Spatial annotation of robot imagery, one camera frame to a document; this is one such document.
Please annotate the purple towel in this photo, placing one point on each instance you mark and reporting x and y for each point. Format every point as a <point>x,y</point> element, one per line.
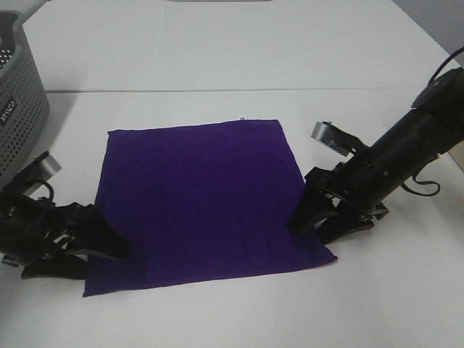
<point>201,203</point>

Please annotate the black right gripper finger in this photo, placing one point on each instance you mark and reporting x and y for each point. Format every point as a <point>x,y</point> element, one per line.
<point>336,227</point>
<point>312,208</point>

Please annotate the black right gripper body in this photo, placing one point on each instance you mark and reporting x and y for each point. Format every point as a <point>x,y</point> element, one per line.
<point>364,181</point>

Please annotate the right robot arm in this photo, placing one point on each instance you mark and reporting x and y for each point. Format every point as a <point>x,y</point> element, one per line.
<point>434,123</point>

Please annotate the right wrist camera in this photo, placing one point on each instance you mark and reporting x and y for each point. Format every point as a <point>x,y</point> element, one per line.
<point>336,139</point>

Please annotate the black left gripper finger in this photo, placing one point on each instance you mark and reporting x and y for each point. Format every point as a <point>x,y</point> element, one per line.
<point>93,235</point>
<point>54,270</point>

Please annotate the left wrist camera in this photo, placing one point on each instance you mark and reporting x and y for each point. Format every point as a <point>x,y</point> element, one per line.
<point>43,167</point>

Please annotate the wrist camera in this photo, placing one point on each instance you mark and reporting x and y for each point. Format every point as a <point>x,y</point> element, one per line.
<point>43,167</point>
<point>336,139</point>

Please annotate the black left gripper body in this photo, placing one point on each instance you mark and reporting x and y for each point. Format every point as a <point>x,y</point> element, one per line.
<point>35,232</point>

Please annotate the grey perforated plastic basket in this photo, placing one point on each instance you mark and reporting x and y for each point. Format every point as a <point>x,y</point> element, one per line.
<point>24,105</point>

